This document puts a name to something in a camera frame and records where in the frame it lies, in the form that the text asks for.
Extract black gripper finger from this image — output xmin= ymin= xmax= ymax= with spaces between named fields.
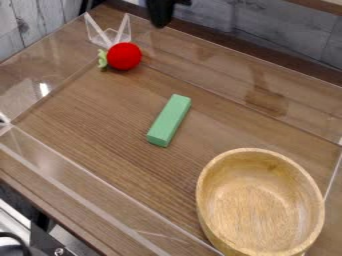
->
xmin=146 ymin=0 xmax=176 ymax=28

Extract red toy fruit green leaves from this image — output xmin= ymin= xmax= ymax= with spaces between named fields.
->
xmin=98 ymin=42 xmax=143 ymax=71

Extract green rectangular block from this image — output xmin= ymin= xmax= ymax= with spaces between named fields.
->
xmin=146 ymin=94 xmax=192 ymax=147

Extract light wooden bowl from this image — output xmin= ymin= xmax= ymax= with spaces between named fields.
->
xmin=196 ymin=148 xmax=325 ymax=256

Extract clear acrylic tray enclosure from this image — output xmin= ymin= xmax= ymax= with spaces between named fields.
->
xmin=0 ymin=17 xmax=342 ymax=256

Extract black equipment with cable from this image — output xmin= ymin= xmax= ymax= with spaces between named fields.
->
xmin=0 ymin=227 xmax=78 ymax=256

